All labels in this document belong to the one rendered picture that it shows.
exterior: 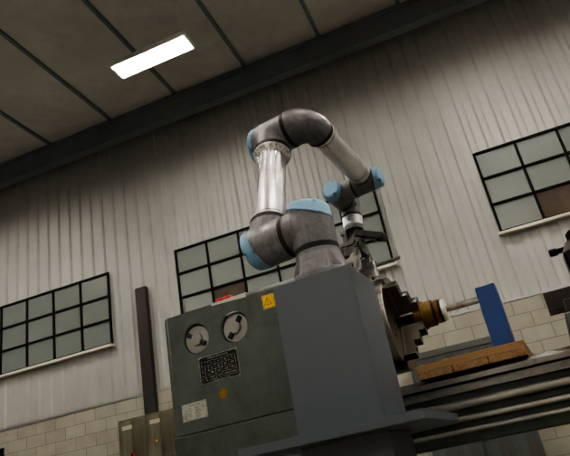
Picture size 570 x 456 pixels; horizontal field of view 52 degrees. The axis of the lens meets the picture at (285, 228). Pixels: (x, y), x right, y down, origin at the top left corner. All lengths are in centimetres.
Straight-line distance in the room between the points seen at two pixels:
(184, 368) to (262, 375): 30
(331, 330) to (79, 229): 1064
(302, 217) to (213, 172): 922
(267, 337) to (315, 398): 55
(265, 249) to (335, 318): 31
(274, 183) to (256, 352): 54
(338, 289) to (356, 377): 20
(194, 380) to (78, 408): 903
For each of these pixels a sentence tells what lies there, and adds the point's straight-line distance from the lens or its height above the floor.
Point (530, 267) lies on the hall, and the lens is 885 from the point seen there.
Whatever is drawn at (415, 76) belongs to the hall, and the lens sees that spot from 1026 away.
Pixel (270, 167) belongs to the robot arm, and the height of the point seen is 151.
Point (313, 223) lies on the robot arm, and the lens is 147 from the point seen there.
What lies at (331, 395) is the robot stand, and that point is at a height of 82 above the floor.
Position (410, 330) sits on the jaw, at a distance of 192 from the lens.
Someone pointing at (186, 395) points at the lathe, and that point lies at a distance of 199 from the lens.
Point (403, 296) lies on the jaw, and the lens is 191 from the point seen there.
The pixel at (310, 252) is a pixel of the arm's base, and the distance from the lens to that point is 144.
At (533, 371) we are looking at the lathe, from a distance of 174.
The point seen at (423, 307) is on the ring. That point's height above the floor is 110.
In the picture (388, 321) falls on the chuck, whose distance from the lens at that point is 183.
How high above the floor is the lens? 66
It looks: 23 degrees up
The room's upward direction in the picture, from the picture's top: 11 degrees counter-clockwise
